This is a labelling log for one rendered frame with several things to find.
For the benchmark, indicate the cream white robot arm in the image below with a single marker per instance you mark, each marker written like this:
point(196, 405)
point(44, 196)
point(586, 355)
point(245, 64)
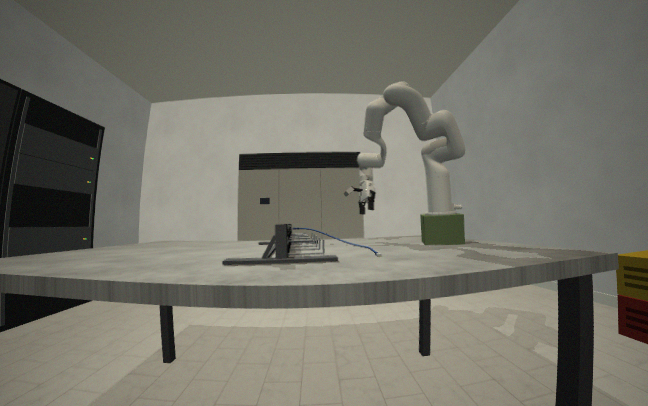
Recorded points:
point(427, 126)

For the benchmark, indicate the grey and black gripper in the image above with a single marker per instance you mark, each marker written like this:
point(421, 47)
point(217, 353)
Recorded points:
point(364, 195)

